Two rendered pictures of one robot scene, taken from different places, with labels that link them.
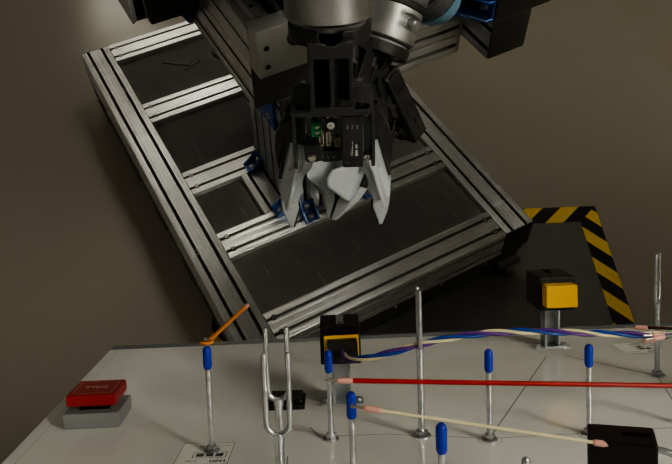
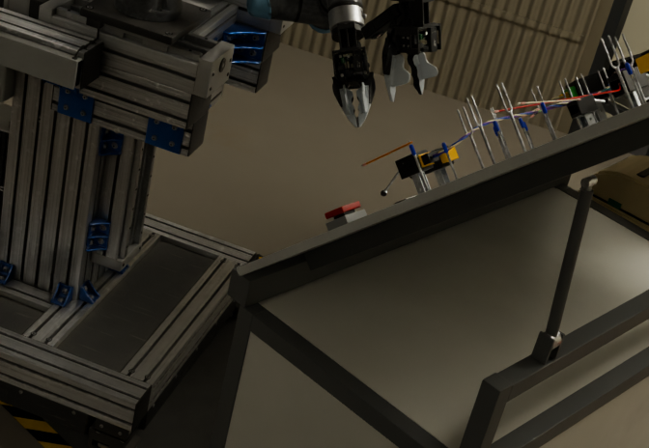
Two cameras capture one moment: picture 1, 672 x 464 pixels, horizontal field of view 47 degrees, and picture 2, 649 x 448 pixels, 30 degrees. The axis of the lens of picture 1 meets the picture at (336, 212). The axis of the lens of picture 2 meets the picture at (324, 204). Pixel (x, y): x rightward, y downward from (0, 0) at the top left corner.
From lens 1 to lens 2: 2.02 m
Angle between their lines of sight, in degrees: 43
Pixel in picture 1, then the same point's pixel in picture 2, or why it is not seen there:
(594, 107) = (201, 186)
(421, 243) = (193, 289)
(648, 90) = (229, 165)
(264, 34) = (214, 63)
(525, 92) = not seen: hidden behind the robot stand
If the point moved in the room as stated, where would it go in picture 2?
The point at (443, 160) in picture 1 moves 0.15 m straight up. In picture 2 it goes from (155, 232) to (162, 189)
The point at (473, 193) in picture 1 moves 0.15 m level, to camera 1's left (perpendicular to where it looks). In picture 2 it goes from (198, 246) to (158, 258)
